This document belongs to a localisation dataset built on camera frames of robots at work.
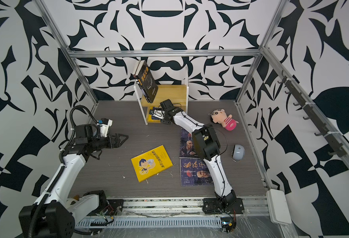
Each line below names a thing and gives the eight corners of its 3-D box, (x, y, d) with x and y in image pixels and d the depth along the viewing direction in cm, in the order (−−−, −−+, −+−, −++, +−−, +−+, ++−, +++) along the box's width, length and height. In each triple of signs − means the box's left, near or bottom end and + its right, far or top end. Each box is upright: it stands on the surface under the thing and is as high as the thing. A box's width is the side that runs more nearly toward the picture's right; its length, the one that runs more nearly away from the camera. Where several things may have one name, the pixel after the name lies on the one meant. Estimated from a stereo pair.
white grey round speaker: (231, 162, 91) (235, 155, 84) (228, 151, 95) (232, 144, 88) (241, 162, 91) (246, 155, 84) (238, 151, 95) (243, 144, 88)
